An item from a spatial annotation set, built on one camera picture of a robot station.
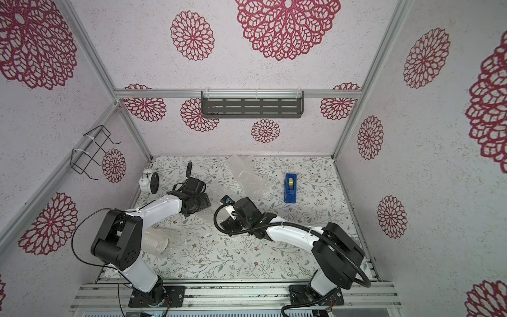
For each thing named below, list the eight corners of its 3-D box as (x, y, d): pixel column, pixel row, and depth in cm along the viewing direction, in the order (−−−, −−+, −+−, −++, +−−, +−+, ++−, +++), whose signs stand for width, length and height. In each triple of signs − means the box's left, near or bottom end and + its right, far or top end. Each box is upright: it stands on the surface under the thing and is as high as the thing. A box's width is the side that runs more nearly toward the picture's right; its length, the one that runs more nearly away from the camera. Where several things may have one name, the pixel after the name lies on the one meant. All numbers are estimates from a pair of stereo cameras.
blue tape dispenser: (283, 202, 103) (285, 194, 97) (284, 181, 112) (286, 172, 106) (294, 204, 103) (296, 196, 97) (294, 182, 112) (296, 173, 106)
